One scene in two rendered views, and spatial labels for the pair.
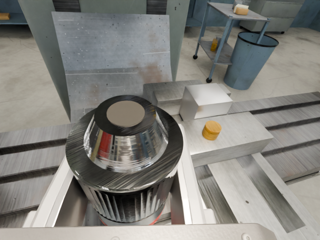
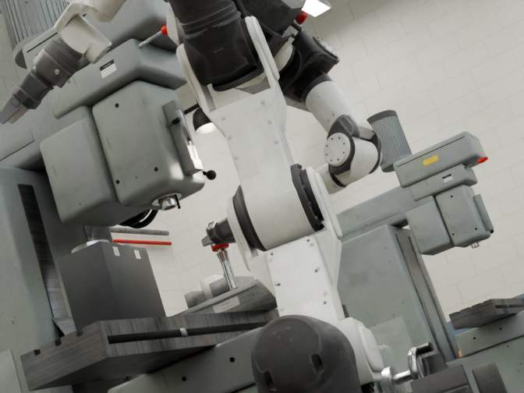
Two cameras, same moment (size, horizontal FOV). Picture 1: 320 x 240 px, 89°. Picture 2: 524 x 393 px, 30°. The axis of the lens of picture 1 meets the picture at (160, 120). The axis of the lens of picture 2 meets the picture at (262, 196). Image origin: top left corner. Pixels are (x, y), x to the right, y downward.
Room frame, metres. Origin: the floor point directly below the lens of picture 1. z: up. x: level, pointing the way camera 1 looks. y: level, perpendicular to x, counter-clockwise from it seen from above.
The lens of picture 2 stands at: (-1.89, 1.57, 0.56)
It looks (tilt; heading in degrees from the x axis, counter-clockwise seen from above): 14 degrees up; 318
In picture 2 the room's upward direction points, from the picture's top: 19 degrees counter-clockwise
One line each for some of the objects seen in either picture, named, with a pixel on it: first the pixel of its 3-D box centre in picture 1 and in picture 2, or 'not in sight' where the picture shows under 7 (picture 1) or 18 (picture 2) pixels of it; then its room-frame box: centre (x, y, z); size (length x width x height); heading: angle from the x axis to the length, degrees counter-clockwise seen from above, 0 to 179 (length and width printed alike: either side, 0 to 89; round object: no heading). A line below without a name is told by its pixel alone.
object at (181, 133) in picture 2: not in sight; (182, 137); (0.08, -0.01, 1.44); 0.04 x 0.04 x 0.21; 21
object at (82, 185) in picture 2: not in sight; (99, 173); (0.36, 0.10, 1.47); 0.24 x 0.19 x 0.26; 111
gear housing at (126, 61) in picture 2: not in sight; (118, 86); (0.22, 0.04, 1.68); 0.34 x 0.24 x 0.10; 21
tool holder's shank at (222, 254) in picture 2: not in sight; (227, 268); (0.04, 0.01, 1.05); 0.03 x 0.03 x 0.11
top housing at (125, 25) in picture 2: not in sight; (113, 41); (0.20, 0.03, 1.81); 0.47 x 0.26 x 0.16; 21
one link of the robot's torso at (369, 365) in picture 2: not in sight; (320, 366); (-0.61, 0.40, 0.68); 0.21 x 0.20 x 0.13; 129
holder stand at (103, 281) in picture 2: not in sight; (113, 288); (0.01, 0.39, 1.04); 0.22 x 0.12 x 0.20; 120
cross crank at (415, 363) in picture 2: not in sight; (408, 375); (-0.28, -0.15, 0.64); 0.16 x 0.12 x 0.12; 21
